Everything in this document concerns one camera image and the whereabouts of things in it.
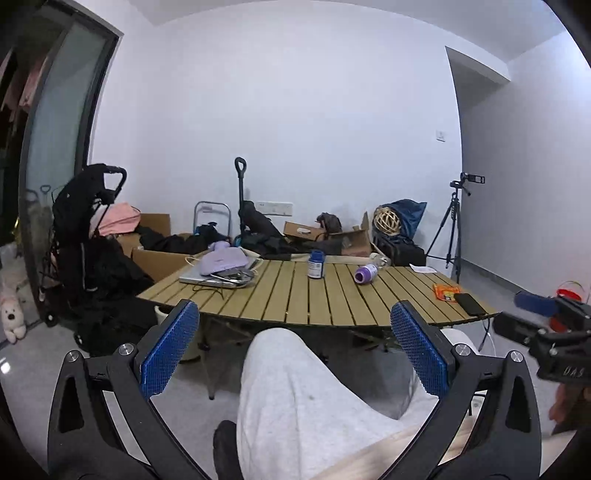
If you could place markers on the light purple pouch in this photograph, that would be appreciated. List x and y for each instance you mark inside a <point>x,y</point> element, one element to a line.
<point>222,261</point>

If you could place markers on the blue fabric bag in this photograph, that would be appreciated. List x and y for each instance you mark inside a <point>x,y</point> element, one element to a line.
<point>410,213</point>

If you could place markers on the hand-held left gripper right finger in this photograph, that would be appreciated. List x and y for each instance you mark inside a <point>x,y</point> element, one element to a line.
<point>419,355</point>

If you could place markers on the glass sliding door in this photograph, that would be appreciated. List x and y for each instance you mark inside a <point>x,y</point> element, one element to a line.
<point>60,138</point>

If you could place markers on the torn cardboard box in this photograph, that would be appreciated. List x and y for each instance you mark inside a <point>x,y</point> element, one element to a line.
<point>356,241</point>

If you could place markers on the black stroller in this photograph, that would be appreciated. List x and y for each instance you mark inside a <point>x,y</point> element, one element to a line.
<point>85,240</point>

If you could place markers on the white paper sheet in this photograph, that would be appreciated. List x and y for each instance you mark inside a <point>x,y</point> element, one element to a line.
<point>422,268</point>

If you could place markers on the person's right hand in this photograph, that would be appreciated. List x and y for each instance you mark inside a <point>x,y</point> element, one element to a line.
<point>565,408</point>

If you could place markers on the white plush toy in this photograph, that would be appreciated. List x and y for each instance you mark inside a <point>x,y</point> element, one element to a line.
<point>13,317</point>

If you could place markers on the pile of black clothes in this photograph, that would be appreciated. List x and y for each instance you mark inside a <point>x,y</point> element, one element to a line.
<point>263,230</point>

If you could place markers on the person's grey trouser legs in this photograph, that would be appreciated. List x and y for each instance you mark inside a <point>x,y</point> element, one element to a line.
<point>300,392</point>

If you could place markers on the silver laptop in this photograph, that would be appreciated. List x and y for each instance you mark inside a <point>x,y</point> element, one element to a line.
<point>203,278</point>

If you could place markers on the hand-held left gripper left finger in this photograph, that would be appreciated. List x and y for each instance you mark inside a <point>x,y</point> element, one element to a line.
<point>170,353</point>

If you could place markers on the open cardboard box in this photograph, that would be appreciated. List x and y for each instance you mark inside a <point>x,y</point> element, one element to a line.
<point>159,264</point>
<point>157,224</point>

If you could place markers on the black video camera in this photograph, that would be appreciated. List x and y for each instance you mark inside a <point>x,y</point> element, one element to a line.
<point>466,179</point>

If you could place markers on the orange snack packet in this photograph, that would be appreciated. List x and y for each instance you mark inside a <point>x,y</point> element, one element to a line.
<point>444,291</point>

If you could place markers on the black duffel bag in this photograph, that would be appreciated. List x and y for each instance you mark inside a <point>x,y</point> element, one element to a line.
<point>400,251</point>

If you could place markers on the flat cardboard box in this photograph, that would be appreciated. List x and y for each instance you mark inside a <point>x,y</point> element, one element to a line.
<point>300,229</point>

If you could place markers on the person's black shoe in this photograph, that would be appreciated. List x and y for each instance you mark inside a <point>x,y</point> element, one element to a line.
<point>226,450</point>

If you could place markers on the hanging pink clothes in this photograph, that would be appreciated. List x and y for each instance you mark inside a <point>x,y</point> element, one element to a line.
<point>25,87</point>

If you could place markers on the clear glass jar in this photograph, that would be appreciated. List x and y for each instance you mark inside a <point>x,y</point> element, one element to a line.
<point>381,263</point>

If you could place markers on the black tripod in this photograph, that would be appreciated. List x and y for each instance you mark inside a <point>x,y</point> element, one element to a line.
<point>450,230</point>

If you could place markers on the purple-capped clear bottle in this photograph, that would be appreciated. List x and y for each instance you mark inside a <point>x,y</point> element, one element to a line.
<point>366,273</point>

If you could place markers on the woven rattan ball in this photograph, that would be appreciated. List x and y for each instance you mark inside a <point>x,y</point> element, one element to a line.
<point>387,220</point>

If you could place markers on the wooden slat folding table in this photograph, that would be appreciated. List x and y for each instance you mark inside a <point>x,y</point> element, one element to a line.
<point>295,295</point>

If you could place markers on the pink bag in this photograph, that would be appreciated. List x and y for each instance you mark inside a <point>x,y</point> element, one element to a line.
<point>117,218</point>

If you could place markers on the black smartphone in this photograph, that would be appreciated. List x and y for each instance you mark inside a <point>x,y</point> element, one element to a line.
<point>469,303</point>

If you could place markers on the white wall socket strip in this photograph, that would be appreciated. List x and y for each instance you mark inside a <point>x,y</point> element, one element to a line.
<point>274,208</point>

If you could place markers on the blue lidded jar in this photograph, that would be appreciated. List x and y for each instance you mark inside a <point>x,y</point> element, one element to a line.
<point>316,265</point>

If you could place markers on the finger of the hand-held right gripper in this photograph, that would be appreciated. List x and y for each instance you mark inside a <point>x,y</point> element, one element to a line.
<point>512,326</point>
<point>533,302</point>

